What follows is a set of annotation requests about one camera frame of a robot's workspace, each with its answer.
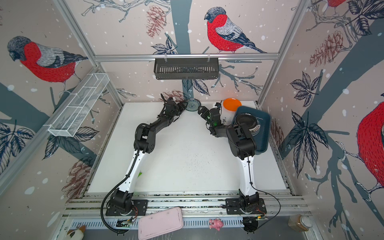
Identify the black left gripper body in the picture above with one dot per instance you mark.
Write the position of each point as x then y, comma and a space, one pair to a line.
177, 111

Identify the white orange plush toy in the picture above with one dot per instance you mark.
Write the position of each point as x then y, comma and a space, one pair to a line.
77, 234

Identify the black hanging wire basket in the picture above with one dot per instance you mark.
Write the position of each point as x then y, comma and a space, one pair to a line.
186, 68

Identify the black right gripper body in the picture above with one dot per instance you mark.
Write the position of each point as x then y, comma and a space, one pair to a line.
212, 123

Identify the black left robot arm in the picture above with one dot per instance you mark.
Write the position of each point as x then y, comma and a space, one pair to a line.
119, 201

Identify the pink pig toy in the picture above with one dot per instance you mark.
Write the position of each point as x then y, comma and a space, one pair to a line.
216, 224

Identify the teal plastic bin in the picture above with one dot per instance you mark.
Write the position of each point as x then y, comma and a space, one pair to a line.
262, 138

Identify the black round plate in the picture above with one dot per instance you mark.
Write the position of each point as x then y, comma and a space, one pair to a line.
249, 120

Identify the pink rectangular tray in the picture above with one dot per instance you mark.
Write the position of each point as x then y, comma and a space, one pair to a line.
160, 223

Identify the orange plastic plate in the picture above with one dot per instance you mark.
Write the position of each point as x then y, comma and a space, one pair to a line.
231, 104

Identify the aluminium frame crossbar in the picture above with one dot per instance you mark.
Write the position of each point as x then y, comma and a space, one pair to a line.
148, 58

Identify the white wire mesh shelf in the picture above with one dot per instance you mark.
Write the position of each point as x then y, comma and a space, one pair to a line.
71, 118

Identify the small green patterned plate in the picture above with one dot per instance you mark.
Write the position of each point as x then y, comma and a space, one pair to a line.
193, 105

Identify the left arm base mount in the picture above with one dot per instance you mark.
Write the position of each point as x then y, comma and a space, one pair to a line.
141, 207

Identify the amber jar with lid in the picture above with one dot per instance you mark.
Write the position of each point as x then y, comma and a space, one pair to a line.
300, 223

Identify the teal rim plate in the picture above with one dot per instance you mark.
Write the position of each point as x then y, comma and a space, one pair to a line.
256, 130

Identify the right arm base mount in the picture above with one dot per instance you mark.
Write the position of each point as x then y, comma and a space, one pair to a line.
239, 207

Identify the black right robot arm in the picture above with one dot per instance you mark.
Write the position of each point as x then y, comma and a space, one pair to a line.
242, 146

